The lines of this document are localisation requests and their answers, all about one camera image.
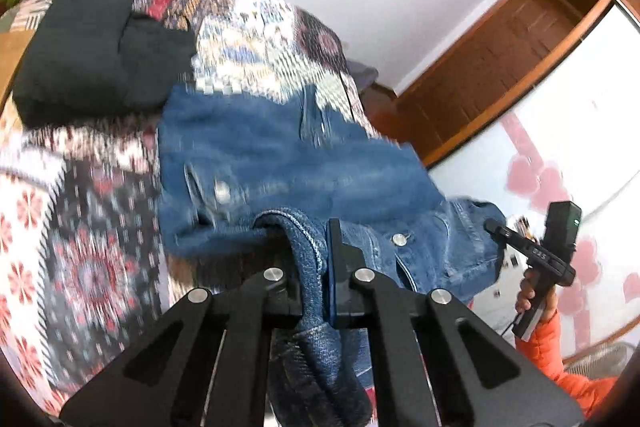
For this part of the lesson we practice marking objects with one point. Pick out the person's right hand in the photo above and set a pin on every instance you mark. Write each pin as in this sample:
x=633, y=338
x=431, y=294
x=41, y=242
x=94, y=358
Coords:
x=527, y=293

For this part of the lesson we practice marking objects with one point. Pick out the grey backpack on floor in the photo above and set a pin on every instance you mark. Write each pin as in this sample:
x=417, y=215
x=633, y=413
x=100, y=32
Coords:
x=363, y=75

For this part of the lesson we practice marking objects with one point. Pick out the black folded garment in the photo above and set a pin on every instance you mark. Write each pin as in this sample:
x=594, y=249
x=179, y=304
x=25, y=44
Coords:
x=97, y=59

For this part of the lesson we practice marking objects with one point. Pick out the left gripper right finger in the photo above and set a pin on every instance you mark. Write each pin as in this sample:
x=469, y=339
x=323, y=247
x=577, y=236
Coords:
x=361, y=298

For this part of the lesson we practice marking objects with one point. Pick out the blue denim jacket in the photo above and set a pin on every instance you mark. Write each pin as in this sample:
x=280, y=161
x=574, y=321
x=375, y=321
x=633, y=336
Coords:
x=242, y=174

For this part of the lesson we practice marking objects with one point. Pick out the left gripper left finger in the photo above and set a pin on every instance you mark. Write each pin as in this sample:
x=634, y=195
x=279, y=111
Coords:
x=246, y=318

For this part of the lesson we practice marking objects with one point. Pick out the white sliding wardrobe door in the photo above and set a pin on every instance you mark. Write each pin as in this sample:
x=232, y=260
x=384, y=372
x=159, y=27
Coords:
x=574, y=137

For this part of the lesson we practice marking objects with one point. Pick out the patchwork patterned bed quilt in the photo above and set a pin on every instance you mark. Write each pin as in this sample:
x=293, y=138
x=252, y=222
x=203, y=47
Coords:
x=83, y=268

